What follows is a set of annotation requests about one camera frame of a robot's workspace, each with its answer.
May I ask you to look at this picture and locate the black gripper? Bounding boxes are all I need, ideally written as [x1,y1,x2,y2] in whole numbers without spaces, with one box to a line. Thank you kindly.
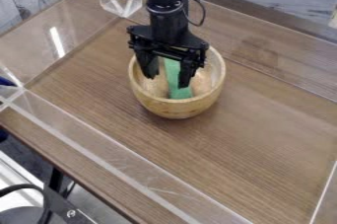
[127,2,209,88]

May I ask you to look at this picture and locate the green rectangular block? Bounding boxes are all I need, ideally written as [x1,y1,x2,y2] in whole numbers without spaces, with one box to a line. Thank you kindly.
[165,58,192,100]

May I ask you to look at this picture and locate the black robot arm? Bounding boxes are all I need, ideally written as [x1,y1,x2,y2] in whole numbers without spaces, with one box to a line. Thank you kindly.
[127,0,209,89]

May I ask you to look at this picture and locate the brown wooden bowl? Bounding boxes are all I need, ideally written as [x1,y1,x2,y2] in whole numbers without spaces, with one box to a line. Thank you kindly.
[128,46,227,119]

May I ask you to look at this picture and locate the blue object at edge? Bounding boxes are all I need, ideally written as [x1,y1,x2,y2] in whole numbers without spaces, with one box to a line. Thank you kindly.
[0,76,17,87]

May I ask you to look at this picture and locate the black metal table leg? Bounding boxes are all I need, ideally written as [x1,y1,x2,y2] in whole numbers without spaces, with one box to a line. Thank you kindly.
[49,168,64,192]

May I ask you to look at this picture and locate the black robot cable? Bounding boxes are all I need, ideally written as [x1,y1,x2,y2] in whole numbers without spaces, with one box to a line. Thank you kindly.
[183,0,208,28]

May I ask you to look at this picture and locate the clear acrylic corner bracket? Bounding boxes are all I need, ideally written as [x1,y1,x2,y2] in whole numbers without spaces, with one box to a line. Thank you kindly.
[99,0,144,18]

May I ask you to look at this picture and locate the clear acrylic tray wall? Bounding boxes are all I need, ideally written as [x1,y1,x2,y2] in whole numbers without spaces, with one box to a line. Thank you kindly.
[0,0,337,224]

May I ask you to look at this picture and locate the black cable loop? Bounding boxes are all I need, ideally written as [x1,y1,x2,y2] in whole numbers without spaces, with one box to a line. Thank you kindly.
[0,184,51,224]

